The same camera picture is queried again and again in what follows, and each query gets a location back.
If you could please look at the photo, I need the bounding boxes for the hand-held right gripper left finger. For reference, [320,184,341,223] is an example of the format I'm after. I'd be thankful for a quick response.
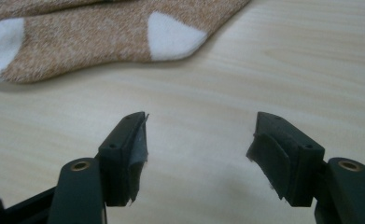
[97,111,149,208]

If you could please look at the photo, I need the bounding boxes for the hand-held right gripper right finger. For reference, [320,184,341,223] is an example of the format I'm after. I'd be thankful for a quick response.
[246,111,326,208]

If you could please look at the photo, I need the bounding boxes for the brown and white sock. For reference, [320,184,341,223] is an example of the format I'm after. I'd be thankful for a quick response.
[0,0,253,84]
[0,0,109,31]

